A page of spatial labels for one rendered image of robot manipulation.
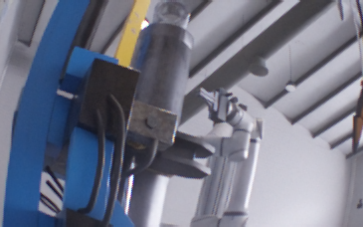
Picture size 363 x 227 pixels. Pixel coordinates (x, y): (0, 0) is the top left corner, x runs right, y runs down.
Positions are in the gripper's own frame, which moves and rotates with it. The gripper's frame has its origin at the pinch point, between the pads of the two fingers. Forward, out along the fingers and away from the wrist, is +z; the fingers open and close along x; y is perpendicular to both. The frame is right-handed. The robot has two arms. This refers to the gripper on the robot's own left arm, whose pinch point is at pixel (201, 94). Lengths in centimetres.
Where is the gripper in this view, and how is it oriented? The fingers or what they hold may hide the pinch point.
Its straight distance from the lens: 205.6
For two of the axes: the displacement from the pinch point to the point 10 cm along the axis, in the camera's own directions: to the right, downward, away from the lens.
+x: -1.7, 8.9, -4.2
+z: -6.9, -4.1, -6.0
